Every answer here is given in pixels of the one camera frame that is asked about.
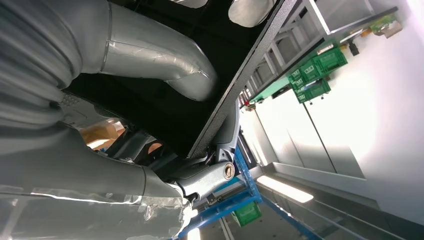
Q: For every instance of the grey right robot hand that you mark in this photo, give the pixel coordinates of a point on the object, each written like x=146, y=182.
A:
x=82, y=198

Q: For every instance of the black foam engine cover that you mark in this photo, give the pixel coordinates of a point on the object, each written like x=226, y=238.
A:
x=82, y=111

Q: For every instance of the blue rack with green crates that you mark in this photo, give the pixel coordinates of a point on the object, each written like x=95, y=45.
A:
x=245, y=179

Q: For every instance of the long white light strip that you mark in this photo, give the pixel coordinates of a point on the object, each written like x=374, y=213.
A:
x=193, y=234
x=285, y=189

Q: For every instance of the brown cardboard box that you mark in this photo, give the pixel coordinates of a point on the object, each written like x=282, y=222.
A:
x=102, y=134

